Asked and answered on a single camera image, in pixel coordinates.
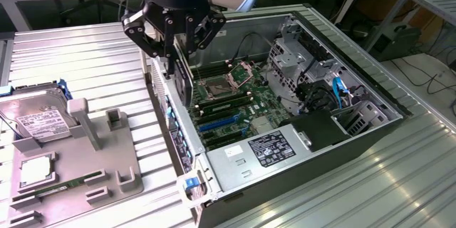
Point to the graphics card with metal bracket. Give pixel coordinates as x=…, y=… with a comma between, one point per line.
x=185, y=83

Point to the black RAM slot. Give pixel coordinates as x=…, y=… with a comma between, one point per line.
x=224, y=98
x=212, y=67
x=213, y=71
x=228, y=111

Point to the open metal socket cover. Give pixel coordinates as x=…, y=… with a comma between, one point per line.
x=245, y=73

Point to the CPU socket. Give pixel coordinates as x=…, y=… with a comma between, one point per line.
x=217, y=87

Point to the metal disk bay cage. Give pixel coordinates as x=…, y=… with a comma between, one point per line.
x=284, y=59

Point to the blue disk carrier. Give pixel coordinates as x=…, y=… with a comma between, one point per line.
x=64, y=89

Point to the green motherboard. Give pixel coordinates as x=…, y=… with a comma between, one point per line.
x=263, y=97

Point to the green installed RAM stick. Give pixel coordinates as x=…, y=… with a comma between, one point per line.
x=224, y=107

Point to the blue expansion slot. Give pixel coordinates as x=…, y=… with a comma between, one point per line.
x=217, y=124

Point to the silver chipset heatsink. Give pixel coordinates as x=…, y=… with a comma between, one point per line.
x=263, y=125

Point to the black expansion slot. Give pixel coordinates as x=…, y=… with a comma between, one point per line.
x=224, y=138

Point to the silver hard disk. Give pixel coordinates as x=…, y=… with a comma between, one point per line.
x=32, y=110

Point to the black plastic air shroud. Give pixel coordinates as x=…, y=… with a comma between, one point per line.
x=316, y=126

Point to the black floor machine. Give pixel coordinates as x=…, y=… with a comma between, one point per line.
x=399, y=41

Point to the silver power supply with label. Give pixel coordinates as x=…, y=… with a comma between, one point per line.
x=231, y=169

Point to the grey parts rack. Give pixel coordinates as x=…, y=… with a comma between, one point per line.
x=71, y=169

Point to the silver slanted disk bay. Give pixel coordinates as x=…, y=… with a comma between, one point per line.
x=371, y=116

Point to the blue case latch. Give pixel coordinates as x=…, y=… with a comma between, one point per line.
x=191, y=182

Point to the silver CPU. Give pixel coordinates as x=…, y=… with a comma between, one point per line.
x=35, y=170

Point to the green loose RAM stick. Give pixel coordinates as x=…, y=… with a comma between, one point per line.
x=67, y=184

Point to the open black PC case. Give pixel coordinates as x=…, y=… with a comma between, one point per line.
x=320, y=172

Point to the aluminium profile frame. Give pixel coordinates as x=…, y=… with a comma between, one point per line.
x=5, y=51

